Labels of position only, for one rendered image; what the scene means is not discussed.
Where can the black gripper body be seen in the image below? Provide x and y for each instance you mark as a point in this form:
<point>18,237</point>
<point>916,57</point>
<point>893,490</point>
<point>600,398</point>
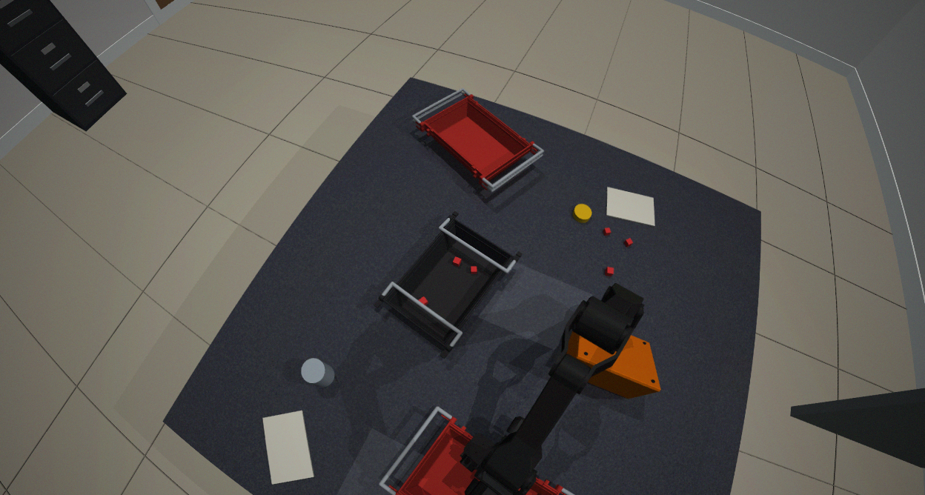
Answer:
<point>514,426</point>

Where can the grey cylinder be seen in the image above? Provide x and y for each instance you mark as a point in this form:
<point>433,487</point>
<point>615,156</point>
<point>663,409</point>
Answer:
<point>317,372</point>

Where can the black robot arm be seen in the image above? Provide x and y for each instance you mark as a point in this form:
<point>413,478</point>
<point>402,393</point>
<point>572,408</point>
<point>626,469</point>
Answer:
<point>505,468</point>

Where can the yellow flat cylinder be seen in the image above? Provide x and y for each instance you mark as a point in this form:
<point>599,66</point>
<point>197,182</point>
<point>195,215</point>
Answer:
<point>582,213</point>

